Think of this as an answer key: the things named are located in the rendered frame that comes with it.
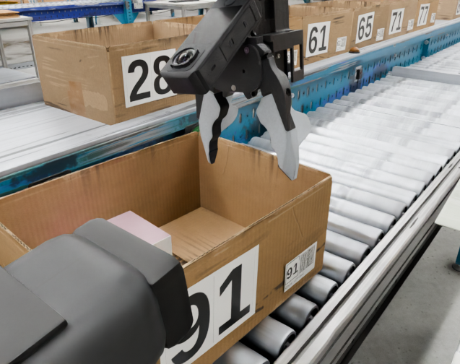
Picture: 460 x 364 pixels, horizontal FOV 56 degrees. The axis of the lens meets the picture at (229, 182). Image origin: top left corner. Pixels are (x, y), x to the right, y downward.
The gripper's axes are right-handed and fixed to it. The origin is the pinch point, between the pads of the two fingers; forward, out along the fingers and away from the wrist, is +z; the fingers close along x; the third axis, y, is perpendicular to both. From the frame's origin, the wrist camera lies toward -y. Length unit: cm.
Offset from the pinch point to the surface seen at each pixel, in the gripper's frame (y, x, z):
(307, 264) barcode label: 13.8, 0.5, 20.6
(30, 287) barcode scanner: -29.9, -13.6, -8.0
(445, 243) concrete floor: 166, 14, 99
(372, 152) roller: 74, 15, 24
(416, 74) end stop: 170, 35, 20
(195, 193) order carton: 19.4, 28.8, 17.0
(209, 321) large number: -7.3, 1.3, 16.8
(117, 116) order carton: 20, 50, 4
